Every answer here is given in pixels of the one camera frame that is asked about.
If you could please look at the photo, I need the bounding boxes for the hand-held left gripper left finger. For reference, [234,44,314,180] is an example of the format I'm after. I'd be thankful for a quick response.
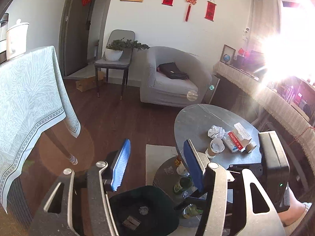
[31,139,131,236]

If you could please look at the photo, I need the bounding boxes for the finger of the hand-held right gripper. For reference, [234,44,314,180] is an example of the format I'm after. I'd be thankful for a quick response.
[227,163,263,177]

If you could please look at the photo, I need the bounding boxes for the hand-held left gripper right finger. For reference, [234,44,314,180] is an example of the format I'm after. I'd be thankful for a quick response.
[175,140,287,236]

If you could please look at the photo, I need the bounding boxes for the white carton with red end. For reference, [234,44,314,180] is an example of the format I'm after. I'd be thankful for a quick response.
[223,131,246,153]

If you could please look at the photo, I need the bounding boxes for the white paper ball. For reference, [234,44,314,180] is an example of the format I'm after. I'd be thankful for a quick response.
[207,125,225,139]

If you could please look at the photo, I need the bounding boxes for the black trash bin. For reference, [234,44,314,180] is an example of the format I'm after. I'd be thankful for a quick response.
[108,185,180,236]

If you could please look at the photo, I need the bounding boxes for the person's right forearm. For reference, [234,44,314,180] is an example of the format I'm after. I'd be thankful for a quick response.
[278,188,311,228]

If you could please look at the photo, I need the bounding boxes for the green glass bottle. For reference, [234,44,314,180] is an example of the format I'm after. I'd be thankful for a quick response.
[173,176,192,194]

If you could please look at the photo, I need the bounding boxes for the clear plastic bottle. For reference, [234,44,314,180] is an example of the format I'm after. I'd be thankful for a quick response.
[182,187,197,199]

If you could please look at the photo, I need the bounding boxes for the white floor mat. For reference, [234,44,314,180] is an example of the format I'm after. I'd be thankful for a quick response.
[145,145,181,186]

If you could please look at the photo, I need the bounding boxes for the green label plastic bottle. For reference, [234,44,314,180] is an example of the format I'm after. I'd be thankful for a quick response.
[182,204,203,219]

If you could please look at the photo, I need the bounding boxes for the round grey marble table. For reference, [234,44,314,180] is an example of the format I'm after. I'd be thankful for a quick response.
[153,104,262,228]

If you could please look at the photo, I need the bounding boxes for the brown cardboard piece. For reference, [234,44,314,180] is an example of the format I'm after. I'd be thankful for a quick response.
[123,216,138,229]

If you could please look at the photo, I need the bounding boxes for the beige fringed runner cloth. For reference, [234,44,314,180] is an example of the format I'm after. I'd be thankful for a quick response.
[213,61,315,161]

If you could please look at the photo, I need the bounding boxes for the dark wooden table leg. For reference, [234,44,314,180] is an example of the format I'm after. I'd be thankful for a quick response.
[44,128,78,165]

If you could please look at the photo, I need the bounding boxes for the grey slim floor cabinet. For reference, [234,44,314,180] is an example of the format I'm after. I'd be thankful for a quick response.
[202,72,222,104]

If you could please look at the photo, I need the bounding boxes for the grey armchair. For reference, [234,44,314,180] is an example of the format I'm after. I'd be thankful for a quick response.
[140,46,212,108]

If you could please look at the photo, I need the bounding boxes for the black bag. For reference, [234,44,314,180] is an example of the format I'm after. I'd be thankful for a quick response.
[157,62,189,80]

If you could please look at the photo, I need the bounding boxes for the grey dining chair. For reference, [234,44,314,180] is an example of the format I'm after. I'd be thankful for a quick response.
[94,29,136,101]

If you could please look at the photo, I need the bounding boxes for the dark ribbed panel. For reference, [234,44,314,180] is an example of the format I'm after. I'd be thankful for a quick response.
[5,177,32,227]

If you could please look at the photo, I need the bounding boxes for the potted plant in white pot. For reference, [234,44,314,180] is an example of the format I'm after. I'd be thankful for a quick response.
[105,39,150,61]

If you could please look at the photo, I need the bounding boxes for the table with patterned cloth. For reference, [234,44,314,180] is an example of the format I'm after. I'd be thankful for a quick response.
[0,45,82,213]

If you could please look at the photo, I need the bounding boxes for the grey door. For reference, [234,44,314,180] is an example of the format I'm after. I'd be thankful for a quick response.
[59,0,100,77]

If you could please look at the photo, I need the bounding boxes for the beige curtain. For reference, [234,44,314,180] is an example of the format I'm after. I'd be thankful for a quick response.
[248,0,283,54]

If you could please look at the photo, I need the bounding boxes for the wooden picture frame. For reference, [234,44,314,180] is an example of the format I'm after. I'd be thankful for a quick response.
[220,44,236,65]

